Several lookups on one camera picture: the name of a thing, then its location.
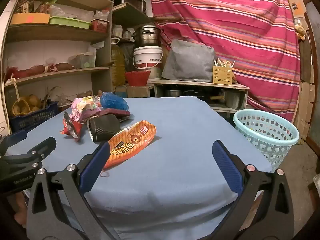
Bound small red plastic basket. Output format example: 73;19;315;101
90;19;110;33

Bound yellowish dried bundle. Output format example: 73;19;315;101
294;24;307;40

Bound maroon scouring pad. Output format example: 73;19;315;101
82;109;131;123

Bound toaster oven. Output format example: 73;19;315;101
121;0;148;15

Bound wooden box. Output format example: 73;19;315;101
127;85;153;98

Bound bunch of chopsticks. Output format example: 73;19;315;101
215;57;235;68

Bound red snack wrapper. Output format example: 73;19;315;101
60;112;83;139

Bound red woven bowl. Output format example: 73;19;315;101
125;70;151;87

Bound red striped cloth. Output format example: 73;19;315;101
149;0;300;123

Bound cardboard sheets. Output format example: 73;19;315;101
299;80;315;140

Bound green plastic tray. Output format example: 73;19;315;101
49;16;91;30

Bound white plastic bucket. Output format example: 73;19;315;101
132;46;164;70

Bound red mesh bag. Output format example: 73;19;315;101
5;65;48;79

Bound blue tablecloth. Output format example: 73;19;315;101
5;97;273;240

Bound yellow utensil holder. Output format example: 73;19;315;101
213;66;234;85

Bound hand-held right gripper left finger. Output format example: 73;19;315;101
26;141;120;240

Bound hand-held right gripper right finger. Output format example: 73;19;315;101
212;140;294;240

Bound low wooden shelf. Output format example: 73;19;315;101
152;79;250;113

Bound dark blue plastic crate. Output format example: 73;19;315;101
10;102;59;133

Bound sweet potato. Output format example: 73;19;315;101
54;62;75;70

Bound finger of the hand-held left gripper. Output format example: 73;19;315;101
0;137;57;173
0;130;27;153

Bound steel stock pot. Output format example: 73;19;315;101
132;25;163;47

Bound large cooking oil jug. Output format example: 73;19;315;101
111;37;125;85

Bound blue plastic bag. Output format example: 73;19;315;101
100;92;129;111

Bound tall wooden shelf unit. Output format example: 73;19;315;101
2;0;115;130

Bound orange snack packet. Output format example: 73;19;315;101
103;120;157;169

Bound yellow basket of potatoes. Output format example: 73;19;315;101
11;95;42;117

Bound black ribbed cup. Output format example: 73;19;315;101
87;114;122;143

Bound pink snack wrapper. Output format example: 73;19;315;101
71;96;102;122

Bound clear plastic container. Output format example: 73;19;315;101
69;52;96;68

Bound black cooking pot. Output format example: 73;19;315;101
185;89;204;98

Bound orange cardboard box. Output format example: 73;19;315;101
10;13;50;25

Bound grey fabric cover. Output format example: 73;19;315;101
162;39;217;82

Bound row of white jars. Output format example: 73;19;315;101
112;25;135;40

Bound light blue plastic basket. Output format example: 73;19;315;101
233;109;300;173

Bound white lidded container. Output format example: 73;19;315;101
226;90;240;108

